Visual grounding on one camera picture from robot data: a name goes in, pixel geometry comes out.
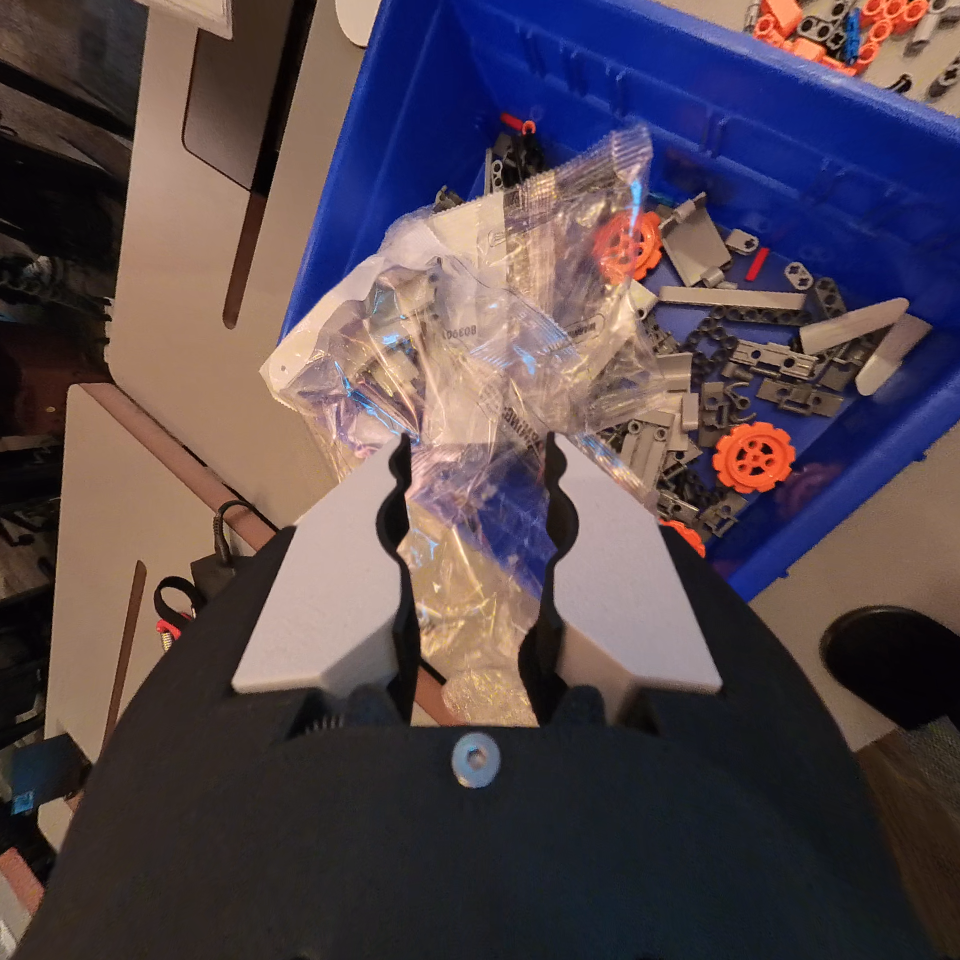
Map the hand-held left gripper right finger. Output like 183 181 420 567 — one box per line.
519 431 724 727

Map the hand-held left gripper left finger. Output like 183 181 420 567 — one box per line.
231 433 421 725

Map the clear plastic bag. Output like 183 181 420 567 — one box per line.
401 352 601 729

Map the blue plastic bin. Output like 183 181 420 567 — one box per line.
281 0 960 601

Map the orange gear wheel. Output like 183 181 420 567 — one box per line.
592 211 665 282
712 421 796 495
658 517 708 560

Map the black power adapter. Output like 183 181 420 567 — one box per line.
189 501 260 594

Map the clear bag with grey parts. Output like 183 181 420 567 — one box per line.
285 251 511 481

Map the pile of grey building pieces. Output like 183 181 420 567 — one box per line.
600 300 849 537

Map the clear bag with orange gear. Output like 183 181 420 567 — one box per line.
501 123 672 429

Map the long light grey beam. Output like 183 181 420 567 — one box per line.
658 285 805 312

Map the blue and black device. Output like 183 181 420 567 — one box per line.
0 738 84 819

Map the light grey blade panel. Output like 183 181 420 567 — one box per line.
798 297 910 352
855 315 935 397

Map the grey flat panel piece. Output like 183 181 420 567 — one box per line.
660 193 732 288

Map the heap of orange connector pieces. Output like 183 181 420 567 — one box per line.
746 0 960 102

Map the red and black strap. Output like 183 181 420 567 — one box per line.
153 576 200 654

